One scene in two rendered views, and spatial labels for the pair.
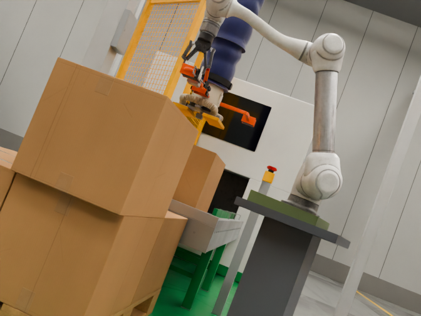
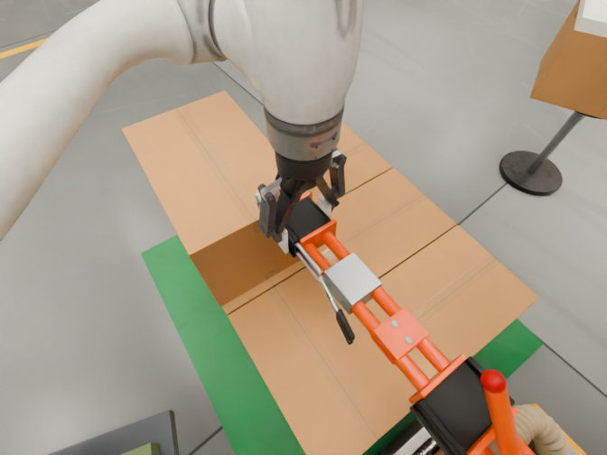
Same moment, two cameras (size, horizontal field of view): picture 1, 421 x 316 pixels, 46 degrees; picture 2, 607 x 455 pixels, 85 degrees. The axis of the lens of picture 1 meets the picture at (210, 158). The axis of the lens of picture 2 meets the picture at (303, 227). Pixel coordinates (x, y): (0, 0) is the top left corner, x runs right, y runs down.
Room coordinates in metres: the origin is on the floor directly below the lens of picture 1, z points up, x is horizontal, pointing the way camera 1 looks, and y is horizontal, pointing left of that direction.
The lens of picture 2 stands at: (2.67, 0.02, 1.73)
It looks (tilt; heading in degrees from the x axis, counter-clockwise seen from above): 57 degrees down; 136
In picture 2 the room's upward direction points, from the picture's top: straight up
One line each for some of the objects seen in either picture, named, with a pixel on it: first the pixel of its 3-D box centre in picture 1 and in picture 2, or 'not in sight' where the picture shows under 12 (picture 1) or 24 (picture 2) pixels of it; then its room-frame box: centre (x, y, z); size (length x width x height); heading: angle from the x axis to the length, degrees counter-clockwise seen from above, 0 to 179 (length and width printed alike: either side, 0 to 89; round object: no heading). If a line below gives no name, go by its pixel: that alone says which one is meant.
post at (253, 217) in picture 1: (243, 242); not in sight; (3.35, -0.41, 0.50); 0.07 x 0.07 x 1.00; 81
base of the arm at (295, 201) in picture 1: (302, 205); not in sight; (2.51, -0.52, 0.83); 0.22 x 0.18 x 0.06; 159
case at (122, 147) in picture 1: (118, 147); (222, 196); (1.89, 0.34, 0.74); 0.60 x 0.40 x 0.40; 170
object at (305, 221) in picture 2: (189, 72); (305, 224); (2.43, 0.25, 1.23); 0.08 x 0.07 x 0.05; 172
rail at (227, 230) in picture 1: (227, 231); not in sight; (3.97, -0.34, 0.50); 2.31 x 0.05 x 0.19; 171
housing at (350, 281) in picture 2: (194, 80); (351, 283); (2.56, 0.22, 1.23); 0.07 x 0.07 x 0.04; 82
